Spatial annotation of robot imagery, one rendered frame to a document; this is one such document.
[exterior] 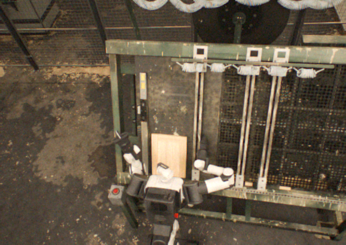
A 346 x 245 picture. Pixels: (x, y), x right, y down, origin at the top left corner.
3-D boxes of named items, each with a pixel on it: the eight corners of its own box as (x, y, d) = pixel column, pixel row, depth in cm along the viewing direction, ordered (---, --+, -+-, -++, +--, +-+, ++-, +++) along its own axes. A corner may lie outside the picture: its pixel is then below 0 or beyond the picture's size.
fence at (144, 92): (144, 172, 274) (142, 174, 270) (141, 71, 239) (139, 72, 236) (149, 172, 273) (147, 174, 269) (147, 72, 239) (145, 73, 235)
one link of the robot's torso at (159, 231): (168, 252, 219) (167, 236, 211) (151, 249, 221) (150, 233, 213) (175, 222, 243) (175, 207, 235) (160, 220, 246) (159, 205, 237)
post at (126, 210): (132, 228, 330) (116, 202, 272) (133, 223, 334) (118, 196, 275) (137, 229, 329) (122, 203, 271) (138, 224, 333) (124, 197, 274)
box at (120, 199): (112, 205, 270) (107, 197, 256) (116, 192, 277) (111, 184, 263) (125, 206, 268) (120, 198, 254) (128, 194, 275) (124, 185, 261)
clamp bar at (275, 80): (254, 184, 257) (256, 202, 235) (272, 46, 214) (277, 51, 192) (266, 186, 255) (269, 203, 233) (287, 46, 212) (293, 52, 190)
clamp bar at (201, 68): (190, 177, 266) (186, 193, 244) (195, 43, 223) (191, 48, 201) (201, 178, 264) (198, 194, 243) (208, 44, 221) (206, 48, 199)
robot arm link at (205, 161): (199, 158, 244) (197, 171, 239) (193, 153, 235) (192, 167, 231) (212, 158, 238) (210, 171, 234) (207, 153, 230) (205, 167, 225)
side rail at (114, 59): (120, 165, 284) (116, 171, 274) (113, 50, 244) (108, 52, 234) (126, 166, 283) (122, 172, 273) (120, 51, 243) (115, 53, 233)
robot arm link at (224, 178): (237, 176, 209) (207, 184, 207) (238, 189, 215) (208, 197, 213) (231, 166, 219) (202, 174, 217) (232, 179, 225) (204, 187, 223)
